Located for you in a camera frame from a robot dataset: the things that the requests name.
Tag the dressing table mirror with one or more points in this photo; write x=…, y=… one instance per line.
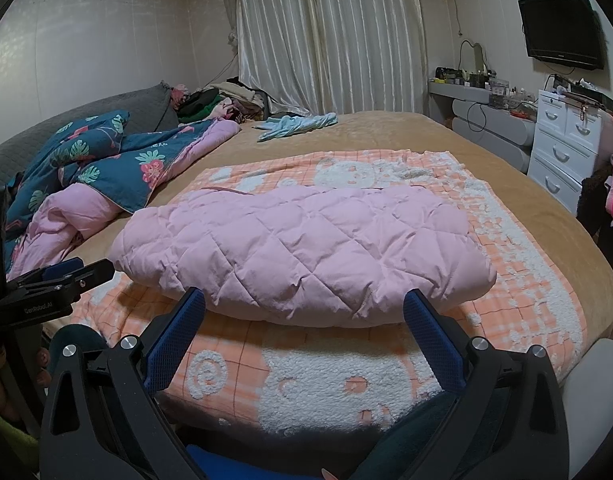
x=474, y=57

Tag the dark hanging clothing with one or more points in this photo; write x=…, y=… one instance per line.
x=593, y=200

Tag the pink quilted jacket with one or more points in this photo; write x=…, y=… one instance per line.
x=296, y=255

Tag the grey dressing table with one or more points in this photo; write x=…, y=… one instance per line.
x=496, y=127

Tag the dark teal cloth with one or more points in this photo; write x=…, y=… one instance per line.
x=411, y=440

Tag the pile of mixed clothes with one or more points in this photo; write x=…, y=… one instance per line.
x=221, y=100

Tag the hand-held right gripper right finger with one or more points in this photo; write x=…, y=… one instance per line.
x=429, y=332

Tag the clutter of small bottles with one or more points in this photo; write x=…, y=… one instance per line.
x=456, y=77

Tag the bed with tan sheet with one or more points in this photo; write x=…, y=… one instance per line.
x=486, y=150

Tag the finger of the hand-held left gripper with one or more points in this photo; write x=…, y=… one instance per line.
x=61, y=269
x=94, y=274

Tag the white padded bed frame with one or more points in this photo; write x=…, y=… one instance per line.
x=601, y=385

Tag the yellow green cloth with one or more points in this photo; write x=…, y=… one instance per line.
x=6, y=450

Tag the white striped curtain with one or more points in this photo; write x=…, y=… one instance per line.
x=336, y=35

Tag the light blue garment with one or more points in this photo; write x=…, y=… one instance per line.
x=291, y=125

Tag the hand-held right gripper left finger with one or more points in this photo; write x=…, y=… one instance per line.
x=179, y=332

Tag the person's left hand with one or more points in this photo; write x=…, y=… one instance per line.
x=42, y=357

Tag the orange white checked blanket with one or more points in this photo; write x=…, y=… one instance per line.
x=311, y=385

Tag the blue cloth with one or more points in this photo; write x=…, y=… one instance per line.
x=246, y=465

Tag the black box on cabinet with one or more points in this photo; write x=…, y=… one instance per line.
x=593, y=100

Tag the grey padded headboard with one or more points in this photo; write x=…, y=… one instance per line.
x=111, y=105

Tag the teal floral quilt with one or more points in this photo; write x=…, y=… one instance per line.
x=121, y=160

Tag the white drawer cabinet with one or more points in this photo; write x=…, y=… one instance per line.
x=561, y=145

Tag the black wall television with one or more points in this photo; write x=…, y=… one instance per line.
x=561, y=30

